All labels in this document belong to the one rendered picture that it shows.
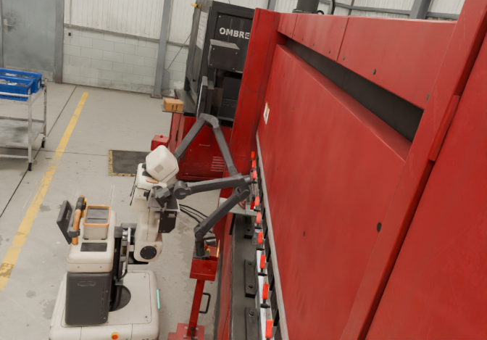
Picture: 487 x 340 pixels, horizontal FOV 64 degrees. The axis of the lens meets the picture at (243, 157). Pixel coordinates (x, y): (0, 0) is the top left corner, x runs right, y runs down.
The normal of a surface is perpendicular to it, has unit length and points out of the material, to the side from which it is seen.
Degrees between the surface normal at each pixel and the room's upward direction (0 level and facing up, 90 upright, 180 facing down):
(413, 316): 90
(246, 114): 90
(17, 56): 90
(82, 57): 90
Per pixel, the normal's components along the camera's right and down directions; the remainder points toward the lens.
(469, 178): -0.98, -0.18
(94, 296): 0.25, 0.39
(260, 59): 0.01, 0.36
